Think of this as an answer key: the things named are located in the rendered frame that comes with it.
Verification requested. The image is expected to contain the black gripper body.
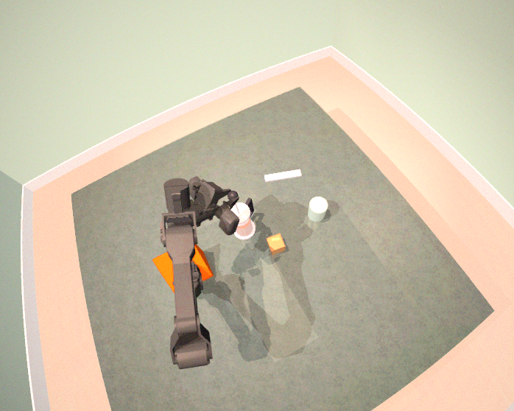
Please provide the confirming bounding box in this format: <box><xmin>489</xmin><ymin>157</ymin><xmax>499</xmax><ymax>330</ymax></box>
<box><xmin>189</xmin><ymin>176</ymin><xmax>239</xmax><ymax>235</ymax></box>

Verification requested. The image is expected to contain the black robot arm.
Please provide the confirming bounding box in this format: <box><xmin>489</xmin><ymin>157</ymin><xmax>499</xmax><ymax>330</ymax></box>
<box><xmin>160</xmin><ymin>178</ymin><xmax>222</xmax><ymax>370</ymax></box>

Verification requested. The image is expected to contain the glass french press with black knob plunger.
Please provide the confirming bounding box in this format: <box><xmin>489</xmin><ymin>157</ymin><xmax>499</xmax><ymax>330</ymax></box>
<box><xmin>228</xmin><ymin>191</ymin><xmax>256</xmax><ymax>239</ymax></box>

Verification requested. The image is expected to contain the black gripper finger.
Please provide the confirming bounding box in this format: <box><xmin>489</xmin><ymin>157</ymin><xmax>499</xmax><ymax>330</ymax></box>
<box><xmin>222</xmin><ymin>197</ymin><xmax>239</xmax><ymax>211</ymax></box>
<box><xmin>219</xmin><ymin>189</ymin><xmax>231</xmax><ymax>199</ymax></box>

